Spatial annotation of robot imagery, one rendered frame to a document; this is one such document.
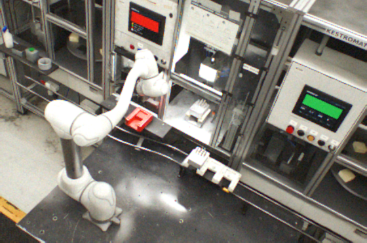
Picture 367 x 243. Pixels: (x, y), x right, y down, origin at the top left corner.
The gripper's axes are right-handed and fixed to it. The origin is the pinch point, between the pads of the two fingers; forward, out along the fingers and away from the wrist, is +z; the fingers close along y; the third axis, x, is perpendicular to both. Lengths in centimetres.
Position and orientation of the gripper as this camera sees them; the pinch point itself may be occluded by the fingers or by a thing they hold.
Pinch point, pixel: (120, 88)
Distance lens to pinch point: 248.2
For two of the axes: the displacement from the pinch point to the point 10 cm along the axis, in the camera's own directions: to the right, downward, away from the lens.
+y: -5.0, -6.3, -5.9
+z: -7.5, -0.1, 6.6
